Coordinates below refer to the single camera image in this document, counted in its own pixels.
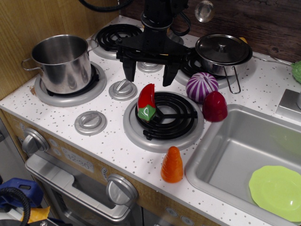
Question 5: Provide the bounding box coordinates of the red toy pepper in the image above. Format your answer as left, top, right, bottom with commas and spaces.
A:
137, 83, 156, 122

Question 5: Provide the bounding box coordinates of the black front right burner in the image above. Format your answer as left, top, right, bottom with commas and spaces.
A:
123, 92, 204, 153

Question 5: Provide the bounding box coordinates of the dark red toy fruit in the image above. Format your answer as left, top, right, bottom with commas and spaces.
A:
202, 91, 228, 122

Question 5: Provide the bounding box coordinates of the silver oven dial right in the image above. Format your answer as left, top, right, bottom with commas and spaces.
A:
106, 174, 139, 208

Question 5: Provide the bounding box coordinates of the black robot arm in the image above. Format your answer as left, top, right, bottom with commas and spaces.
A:
116, 0, 190, 87

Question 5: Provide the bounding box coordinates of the black burner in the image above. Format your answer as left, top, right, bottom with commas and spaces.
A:
174, 47, 253, 89
123, 92, 204, 153
90, 24, 142, 60
34, 62, 107, 107

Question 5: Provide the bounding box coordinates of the blue object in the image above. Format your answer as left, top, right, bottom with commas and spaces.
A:
0, 178, 44, 208

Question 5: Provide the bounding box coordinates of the grey toy faucet base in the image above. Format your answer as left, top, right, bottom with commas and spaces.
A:
276, 89, 301, 122

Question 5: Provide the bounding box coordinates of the purple striped toy onion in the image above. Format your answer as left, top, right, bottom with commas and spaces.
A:
186, 72, 219, 104

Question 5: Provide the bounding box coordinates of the silver stove knob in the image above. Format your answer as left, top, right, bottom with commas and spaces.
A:
109, 79, 137, 101
74, 111, 107, 136
137, 62, 163, 73

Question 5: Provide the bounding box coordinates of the yellow toy behind pan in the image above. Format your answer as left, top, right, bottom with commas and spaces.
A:
240, 37, 248, 44

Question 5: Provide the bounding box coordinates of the grey toy sink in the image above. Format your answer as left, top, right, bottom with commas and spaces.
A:
185, 104, 301, 226

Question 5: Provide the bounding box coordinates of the silver oven dial left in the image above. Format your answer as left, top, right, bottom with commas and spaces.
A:
22, 128, 50, 154

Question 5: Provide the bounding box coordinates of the silver oven door handle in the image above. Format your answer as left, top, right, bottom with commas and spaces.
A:
25, 154, 135, 226

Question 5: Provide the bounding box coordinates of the clear round wall knob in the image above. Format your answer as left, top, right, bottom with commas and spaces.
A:
195, 0, 215, 23

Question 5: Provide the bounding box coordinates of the green toy vegetable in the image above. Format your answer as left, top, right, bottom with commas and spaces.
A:
291, 61, 301, 83

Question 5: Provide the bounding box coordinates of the black back left burner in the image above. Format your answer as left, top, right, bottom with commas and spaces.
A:
90, 24, 142, 60

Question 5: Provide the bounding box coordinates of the silver stove knob back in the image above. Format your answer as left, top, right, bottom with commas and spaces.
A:
137, 62, 163, 73

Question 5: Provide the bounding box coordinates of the black back right burner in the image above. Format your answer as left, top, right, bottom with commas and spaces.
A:
174, 47, 253, 89

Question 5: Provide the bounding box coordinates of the orange toy carrot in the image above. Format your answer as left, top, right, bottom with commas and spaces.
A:
160, 146, 183, 183

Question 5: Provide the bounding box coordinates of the silver stove knob centre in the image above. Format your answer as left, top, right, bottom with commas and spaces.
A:
109, 79, 137, 101

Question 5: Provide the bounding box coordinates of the black front left burner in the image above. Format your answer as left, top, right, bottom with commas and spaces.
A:
34, 62, 107, 107

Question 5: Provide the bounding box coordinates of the silver stove knob front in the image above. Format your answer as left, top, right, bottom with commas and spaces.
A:
74, 111, 107, 136

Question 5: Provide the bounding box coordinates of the steel pan with lid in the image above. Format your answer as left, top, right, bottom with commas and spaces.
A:
195, 34, 253, 94

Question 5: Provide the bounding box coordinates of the tall steel pot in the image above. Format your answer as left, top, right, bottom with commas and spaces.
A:
21, 34, 92, 95

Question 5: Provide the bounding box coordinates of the silver oven dial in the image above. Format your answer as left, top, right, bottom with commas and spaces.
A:
22, 128, 50, 154
106, 174, 139, 208

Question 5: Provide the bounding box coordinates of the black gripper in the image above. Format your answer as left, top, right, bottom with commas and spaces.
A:
116, 31, 190, 87

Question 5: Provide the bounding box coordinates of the black cable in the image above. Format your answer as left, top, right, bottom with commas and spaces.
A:
0, 187, 32, 224

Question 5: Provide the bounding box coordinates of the green plastic plate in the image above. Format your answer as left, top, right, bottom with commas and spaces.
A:
249, 166, 301, 222

